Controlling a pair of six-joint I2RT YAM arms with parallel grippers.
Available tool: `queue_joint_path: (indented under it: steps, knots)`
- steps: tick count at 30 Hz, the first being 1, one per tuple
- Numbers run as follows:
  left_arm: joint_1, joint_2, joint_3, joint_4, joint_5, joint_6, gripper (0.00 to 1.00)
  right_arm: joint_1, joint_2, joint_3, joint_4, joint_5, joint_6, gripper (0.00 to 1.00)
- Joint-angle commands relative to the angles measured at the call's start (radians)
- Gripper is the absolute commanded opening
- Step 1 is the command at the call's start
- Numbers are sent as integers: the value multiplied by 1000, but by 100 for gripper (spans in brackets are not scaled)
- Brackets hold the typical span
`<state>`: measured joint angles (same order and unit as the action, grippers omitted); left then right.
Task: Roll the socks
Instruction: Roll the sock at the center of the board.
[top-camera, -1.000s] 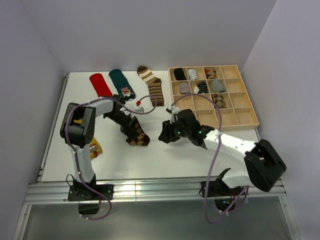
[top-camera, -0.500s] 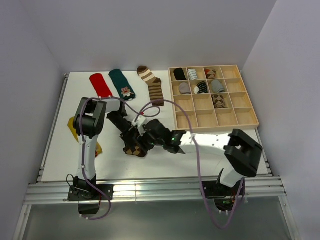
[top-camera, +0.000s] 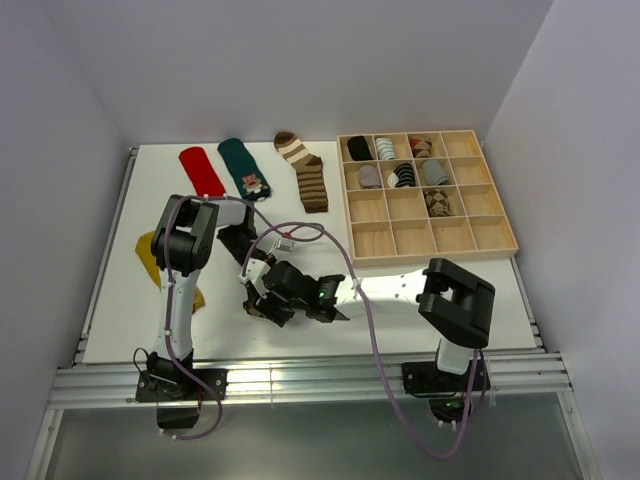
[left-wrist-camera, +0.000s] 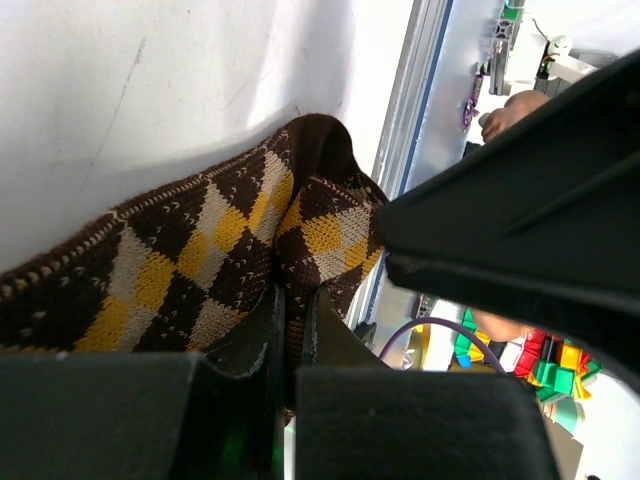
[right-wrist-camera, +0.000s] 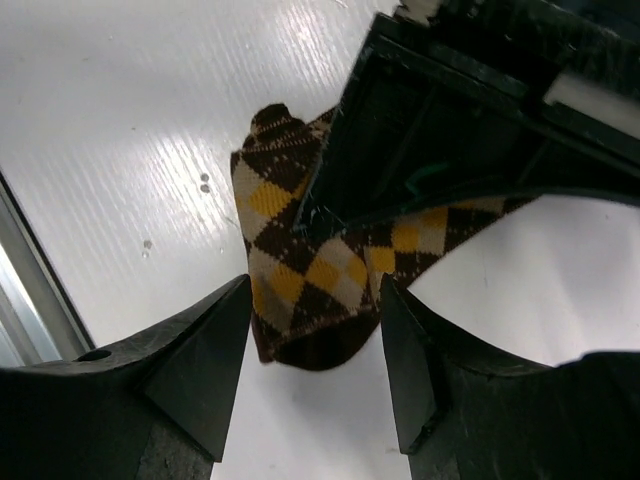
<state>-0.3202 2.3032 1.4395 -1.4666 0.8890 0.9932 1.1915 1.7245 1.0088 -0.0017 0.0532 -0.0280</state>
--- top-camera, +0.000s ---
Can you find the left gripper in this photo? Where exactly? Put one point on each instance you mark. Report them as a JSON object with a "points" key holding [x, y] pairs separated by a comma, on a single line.
{"points": [[265, 256]]}

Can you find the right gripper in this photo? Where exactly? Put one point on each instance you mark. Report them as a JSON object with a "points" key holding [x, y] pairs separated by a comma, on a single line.
{"points": [[264, 301]]}

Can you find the dark brown argyle sock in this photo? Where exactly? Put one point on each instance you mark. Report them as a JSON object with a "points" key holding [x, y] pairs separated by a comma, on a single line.
{"points": [[253, 308]]}

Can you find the yellow bear sock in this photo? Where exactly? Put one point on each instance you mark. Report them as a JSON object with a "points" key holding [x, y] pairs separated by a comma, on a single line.
{"points": [[148, 260]]}

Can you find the light brown argyle sock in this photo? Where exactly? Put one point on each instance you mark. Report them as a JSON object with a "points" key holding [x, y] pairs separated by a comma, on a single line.
{"points": [[437, 203]]}

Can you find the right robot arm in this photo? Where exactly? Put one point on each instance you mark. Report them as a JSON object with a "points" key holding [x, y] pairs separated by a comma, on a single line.
{"points": [[455, 302]]}

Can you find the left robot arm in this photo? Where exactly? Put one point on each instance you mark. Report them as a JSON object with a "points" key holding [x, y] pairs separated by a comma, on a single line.
{"points": [[182, 245]]}

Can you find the green bear sock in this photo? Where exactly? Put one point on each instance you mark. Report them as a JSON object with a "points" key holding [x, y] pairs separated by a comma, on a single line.
{"points": [[249, 180]]}

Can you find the red sock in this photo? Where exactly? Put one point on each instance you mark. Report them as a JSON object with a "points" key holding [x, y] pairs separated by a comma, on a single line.
{"points": [[200, 172]]}

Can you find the brown striped sock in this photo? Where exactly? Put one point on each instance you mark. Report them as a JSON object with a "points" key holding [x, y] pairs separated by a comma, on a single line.
{"points": [[309, 172]]}

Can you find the rolled beige sock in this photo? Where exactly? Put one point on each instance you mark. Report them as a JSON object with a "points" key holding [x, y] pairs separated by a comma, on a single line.
{"points": [[368, 177]]}

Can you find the rolled black white sock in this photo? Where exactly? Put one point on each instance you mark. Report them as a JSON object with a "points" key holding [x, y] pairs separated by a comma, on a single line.
{"points": [[403, 176]]}

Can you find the rolled white striped sock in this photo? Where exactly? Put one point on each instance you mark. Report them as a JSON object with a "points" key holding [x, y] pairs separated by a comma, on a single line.
{"points": [[385, 148]]}

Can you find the wooden compartment tray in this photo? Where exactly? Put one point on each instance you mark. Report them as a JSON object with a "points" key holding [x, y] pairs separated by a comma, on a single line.
{"points": [[413, 196]]}

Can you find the rolled grey sock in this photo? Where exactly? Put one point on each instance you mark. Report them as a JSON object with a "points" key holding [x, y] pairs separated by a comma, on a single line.
{"points": [[434, 174]]}

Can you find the rolled orange argyle sock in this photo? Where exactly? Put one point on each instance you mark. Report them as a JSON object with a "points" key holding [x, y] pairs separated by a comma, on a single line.
{"points": [[420, 147]]}

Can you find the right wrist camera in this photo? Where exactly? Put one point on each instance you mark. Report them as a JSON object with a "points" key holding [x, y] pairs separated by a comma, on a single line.
{"points": [[253, 273]]}

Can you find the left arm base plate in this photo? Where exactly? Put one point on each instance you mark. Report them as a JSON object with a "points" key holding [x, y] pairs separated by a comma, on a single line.
{"points": [[150, 390]]}

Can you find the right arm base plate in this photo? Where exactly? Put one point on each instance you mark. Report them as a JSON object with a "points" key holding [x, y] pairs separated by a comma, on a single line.
{"points": [[423, 380]]}

